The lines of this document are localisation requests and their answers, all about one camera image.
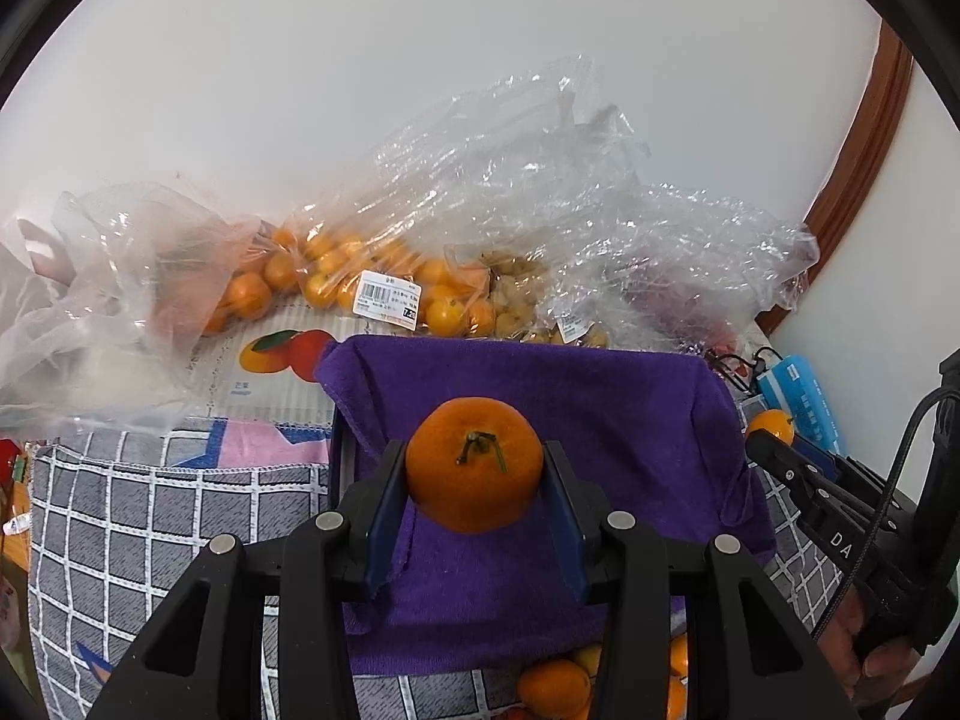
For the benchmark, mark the cardboard sheet with orange print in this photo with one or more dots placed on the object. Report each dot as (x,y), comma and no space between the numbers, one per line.
(247,390)

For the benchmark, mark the purple towel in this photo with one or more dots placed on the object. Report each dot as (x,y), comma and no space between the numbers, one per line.
(480,585)

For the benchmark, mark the pile of bagged yellow fruits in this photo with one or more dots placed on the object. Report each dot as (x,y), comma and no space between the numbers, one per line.
(514,292)

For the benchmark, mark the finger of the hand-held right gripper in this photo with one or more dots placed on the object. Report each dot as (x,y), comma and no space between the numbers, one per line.
(816,454)
(787,469)

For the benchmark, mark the pile of bagged kumquats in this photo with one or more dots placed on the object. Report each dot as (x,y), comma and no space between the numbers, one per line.
(442,304)

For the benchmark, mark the white translucent plastic bag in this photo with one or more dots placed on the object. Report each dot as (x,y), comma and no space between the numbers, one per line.
(75,360)

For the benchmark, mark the pile of bagged mandarins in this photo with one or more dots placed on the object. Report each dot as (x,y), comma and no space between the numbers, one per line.
(251,292)

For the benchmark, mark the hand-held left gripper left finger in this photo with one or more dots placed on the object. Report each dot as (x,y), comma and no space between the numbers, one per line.
(382,532)

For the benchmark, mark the mandarin orange with stem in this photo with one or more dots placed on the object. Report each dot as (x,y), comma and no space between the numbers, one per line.
(472,480)

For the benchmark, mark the black and white tray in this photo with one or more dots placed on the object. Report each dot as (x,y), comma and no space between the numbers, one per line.
(339,457)

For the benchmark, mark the kumquat with stem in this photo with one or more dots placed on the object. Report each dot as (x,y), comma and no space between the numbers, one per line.
(772,421)

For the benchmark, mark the brown wooden door frame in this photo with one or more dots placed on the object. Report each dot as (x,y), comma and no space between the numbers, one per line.
(862,165)

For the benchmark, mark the hazy plastic bag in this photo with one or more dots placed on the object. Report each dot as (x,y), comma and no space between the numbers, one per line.
(172,240)

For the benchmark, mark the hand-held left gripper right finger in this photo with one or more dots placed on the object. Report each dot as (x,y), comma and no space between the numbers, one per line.
(564,532)

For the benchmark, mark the labelled clear plastic bag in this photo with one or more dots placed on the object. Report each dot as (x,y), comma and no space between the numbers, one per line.
(450,187)

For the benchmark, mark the pile of red cherry tomatoes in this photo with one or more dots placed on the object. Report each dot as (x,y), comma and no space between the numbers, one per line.
(720,330)

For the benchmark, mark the grey checked blanket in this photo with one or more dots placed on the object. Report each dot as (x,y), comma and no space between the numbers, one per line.
(150,540)

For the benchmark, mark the person's right hand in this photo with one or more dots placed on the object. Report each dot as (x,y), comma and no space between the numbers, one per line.
(851,649)

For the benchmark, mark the blue tissue pack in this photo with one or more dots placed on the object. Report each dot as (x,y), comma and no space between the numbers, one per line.
(802,397)

